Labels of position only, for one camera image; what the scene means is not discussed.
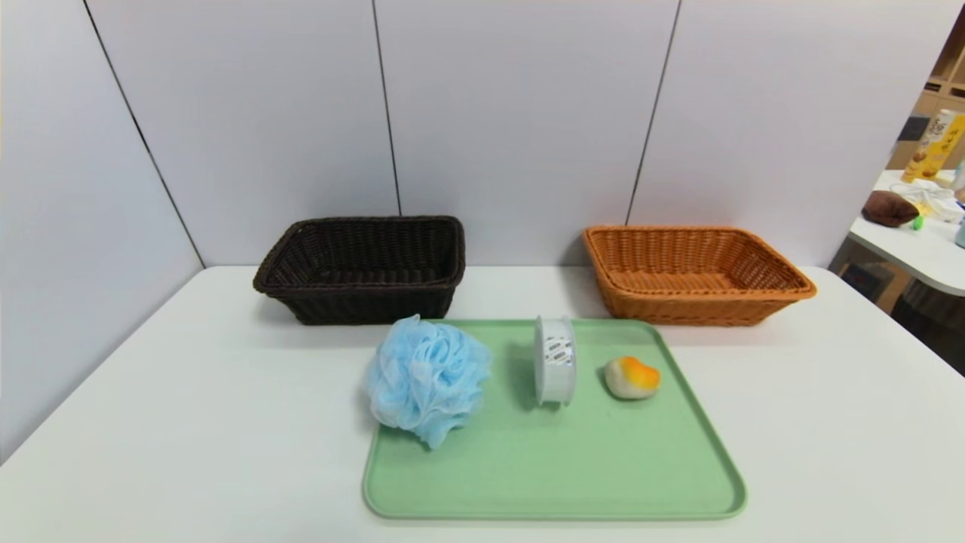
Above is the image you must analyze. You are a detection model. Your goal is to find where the storage bin under side table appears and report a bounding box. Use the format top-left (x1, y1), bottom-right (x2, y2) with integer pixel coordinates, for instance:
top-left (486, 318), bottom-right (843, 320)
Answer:
top-left (829, 240), bottom-right (913, 314)

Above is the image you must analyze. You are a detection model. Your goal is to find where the yellow snack box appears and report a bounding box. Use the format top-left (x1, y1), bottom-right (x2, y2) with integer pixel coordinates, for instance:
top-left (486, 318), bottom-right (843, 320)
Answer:
top-left (902, 109), bottom-right (965, 184)

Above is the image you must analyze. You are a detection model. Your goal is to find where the brown plush item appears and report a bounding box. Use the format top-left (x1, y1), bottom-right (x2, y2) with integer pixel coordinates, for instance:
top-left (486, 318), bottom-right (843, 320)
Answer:
top-left (862, 190), bottom-right (920, 229)

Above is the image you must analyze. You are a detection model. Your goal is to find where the dark brown wicker basket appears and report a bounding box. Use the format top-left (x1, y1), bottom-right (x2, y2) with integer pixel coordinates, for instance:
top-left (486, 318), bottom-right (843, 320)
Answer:
top-left (253, 216), bottom-right (467, 327)

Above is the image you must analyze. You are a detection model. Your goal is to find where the blue mesh bath loofah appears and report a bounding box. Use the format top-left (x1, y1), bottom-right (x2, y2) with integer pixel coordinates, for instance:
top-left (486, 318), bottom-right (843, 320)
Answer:
top-left (365, 314), bottom-right (492, 450)

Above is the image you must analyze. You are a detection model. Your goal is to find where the white tape roll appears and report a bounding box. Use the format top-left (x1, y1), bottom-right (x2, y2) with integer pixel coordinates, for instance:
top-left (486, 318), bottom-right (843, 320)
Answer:
top-left (534, 315), bottom-right (577, 408)

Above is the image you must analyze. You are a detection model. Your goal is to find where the orange wicker basket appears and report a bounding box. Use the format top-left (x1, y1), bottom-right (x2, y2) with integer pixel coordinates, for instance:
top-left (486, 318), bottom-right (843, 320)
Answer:
top-left (581, 225), bottom-right (818, 327)

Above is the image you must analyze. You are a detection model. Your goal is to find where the white plastic bag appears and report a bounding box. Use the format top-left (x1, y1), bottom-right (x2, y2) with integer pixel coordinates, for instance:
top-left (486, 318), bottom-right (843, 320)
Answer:
top-left (891, 179), bottom-right (965, 223)

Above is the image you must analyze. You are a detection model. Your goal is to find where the white and orange egg toy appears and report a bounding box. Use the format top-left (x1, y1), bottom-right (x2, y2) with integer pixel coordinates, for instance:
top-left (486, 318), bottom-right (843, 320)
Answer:
top-left (605, 356), bottom-right (662, 400)

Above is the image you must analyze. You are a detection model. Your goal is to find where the light green plastic tray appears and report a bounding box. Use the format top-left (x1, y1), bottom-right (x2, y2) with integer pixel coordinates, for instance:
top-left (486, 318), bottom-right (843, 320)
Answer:
top-left (363, 318), bottom-right (748, 521)

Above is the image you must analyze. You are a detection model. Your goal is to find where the wooden shelf unit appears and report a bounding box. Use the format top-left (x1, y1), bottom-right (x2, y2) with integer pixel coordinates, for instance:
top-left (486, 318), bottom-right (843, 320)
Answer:
top-left (886, 8), bottom-right (965, 170)

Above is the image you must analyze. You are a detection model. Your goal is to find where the white side table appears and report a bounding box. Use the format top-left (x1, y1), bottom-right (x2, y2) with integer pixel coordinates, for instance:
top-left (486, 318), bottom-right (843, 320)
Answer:
top-left (847, 170), bottom-right (965, 296)

